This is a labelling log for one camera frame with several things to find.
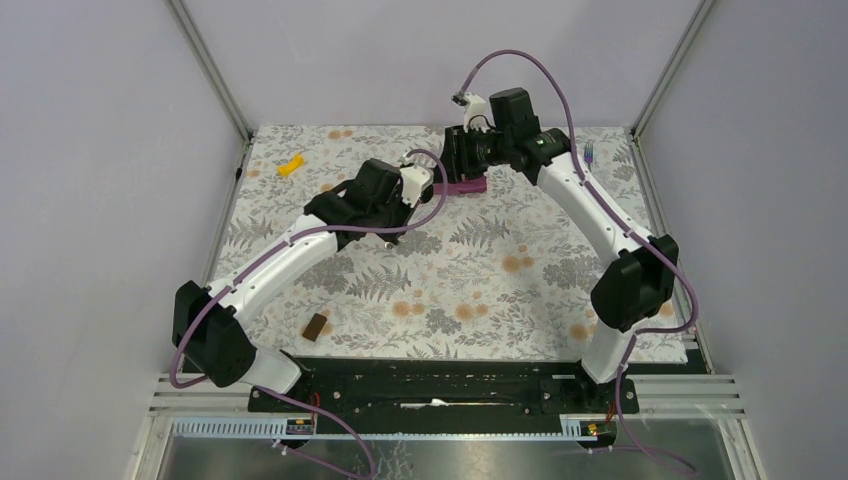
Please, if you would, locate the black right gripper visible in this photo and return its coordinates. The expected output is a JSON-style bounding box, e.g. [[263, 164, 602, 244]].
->
[[433, 124, 512, 185]]

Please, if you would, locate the purple cloth napkin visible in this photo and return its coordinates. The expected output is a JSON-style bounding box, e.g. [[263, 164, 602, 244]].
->
[[425, 176, 488, 196]]

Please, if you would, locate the iridescent fork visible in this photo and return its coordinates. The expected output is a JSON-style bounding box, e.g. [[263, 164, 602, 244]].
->
[[583, 143, 595, 167]]

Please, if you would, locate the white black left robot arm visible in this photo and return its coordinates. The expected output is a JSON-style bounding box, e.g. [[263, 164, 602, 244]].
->
[[173, 159, 433, 411]]

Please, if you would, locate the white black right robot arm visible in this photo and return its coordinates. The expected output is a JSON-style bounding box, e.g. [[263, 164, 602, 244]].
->
[[437, 88, 679, 412]]

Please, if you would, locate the yellow plastic block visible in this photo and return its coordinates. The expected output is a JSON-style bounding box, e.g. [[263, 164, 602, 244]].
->
[[276, 153, 305, 178]]

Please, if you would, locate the brown rectangular block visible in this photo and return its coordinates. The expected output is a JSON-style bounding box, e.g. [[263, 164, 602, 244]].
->
[[301, 313, 328, 342]]

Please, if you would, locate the floral patterned table mat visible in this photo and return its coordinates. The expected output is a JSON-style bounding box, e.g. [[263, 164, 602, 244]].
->
[[192, 125, 689, 364]]

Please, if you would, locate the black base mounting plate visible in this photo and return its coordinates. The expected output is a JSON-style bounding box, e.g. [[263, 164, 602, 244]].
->
[[288, 357, 639, 435]]

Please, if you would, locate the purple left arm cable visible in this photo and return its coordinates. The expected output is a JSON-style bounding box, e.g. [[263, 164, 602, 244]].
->
[[168, 148, 450, 480]]

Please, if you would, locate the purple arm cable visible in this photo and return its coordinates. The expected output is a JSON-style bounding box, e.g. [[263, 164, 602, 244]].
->
[[168, 148, 450, 480], [457, 48, 700, 477]]

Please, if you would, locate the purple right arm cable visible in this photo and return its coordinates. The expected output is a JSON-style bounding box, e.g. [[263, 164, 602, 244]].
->
[[457, 48, 700, 477]]

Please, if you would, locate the slotted grey cable duct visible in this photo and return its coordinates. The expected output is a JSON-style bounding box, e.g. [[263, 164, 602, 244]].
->
[[173, 417, 601, 443]]

